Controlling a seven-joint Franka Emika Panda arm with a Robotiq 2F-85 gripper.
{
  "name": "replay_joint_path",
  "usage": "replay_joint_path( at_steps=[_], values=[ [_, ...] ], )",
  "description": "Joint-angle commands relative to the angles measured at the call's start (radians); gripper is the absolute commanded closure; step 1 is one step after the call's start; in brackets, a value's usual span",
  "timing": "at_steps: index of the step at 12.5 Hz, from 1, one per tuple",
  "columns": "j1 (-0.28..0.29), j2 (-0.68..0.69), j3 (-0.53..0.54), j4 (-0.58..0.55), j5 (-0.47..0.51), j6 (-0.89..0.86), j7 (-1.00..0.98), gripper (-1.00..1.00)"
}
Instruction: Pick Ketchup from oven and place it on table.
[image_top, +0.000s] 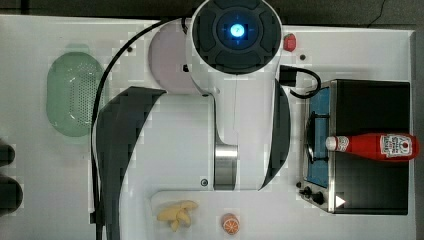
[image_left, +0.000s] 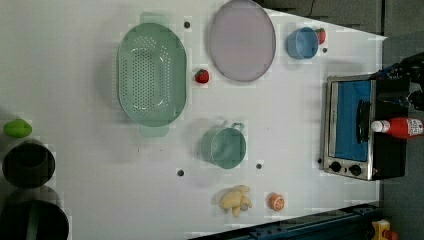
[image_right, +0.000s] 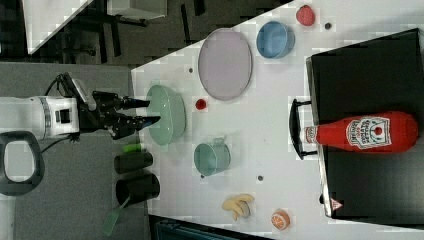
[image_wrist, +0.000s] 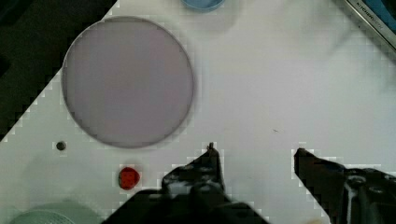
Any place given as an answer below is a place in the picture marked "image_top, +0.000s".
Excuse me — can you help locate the green perforated colander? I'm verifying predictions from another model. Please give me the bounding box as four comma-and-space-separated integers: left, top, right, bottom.
46, 52, 104, 137

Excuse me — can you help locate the black cup upper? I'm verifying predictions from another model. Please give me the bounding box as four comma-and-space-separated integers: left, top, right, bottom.
0, 143, 15, 167

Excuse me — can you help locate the red strawberry near bowl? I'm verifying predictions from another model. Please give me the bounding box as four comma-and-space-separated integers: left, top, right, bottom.
283, 33, 297, 52

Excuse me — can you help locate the black toaster oven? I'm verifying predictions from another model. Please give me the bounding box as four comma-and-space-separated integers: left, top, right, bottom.
297, 80, 410, 215

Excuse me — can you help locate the red ketchup bottle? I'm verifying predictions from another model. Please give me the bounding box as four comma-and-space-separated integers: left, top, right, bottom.
325, 133, 420, 162

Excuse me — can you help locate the orange half toy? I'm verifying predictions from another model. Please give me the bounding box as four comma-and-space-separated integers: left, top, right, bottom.
221, 213, 240, 235

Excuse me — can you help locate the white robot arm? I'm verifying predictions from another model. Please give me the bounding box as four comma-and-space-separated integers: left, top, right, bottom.
92, 0, 290, 240

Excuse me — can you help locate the lilac round plate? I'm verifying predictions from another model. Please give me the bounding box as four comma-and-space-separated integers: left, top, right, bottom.
148, 20, 199, 95

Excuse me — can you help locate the peeled toy banana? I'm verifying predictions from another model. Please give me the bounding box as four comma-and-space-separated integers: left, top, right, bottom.
157, 200, 198, 232

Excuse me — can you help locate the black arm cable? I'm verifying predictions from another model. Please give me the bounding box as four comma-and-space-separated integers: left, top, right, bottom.
89, 18, 174, 240

